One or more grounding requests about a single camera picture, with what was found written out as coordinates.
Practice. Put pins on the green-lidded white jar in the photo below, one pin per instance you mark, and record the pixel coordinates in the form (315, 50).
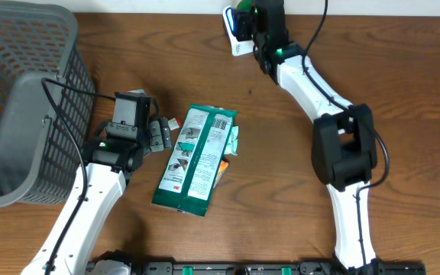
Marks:
(244, 5)

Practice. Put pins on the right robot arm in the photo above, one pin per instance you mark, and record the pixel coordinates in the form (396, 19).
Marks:
(343, 152)

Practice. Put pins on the red sachet packet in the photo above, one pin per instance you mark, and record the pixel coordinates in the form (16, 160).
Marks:
(174, 123)

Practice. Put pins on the orange white box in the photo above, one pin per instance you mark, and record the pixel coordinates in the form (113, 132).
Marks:
(221, 170)

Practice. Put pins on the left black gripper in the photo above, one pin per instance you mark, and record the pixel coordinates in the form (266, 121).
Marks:
(160, 136)

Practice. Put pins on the mint green wipes packet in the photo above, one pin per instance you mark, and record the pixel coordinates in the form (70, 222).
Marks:
(232, 142)

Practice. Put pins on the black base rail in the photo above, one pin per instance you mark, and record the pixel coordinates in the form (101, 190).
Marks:
(110, 267)

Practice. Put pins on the white barcode scanner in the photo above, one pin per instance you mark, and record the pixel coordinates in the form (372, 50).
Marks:
(238, 48)

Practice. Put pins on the grey plastic mesh basket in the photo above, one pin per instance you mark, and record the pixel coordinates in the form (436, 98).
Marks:
(46, 102)

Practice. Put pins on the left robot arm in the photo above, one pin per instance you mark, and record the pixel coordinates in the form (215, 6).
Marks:
(107, 164)

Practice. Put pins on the green white sponge package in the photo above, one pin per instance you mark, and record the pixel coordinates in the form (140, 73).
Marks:
(190, 174)

